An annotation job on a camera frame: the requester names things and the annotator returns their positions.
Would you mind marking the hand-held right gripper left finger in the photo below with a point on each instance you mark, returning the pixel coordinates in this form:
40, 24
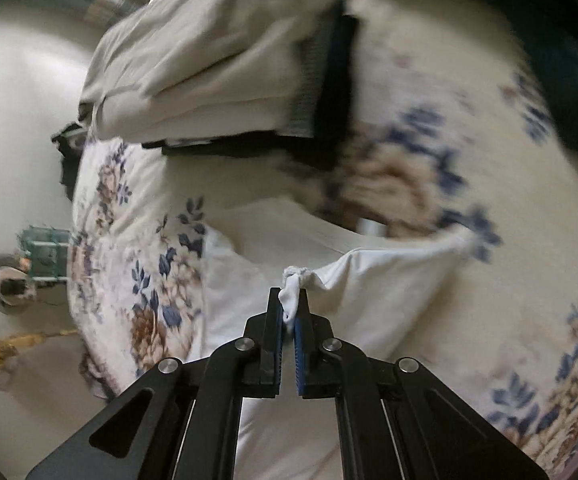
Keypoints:
278, 327

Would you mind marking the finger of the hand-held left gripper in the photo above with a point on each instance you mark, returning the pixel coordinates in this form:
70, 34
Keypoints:
229, 146
338, 85

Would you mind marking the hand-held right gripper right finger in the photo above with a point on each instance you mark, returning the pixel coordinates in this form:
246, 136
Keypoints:
300, 355

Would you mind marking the beige garment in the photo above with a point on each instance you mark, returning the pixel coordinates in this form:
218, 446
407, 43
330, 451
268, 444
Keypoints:
204, 65

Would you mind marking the white garment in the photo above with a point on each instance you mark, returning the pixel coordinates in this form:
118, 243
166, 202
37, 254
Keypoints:
369, 300

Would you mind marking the floral bed sheet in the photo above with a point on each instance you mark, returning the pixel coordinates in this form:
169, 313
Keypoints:
469, 160

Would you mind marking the black object beside bed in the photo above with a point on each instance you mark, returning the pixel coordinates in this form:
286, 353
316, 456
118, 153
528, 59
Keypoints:
66, 155

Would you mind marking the green plastic crate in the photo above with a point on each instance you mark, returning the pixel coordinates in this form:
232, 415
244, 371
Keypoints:
45, 252

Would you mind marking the round grey floor object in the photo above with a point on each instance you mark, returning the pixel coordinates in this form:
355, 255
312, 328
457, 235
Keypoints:
11, 285

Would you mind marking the yellow brown floor object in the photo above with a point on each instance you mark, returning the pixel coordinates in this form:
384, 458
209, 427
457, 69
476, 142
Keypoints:
6, 347

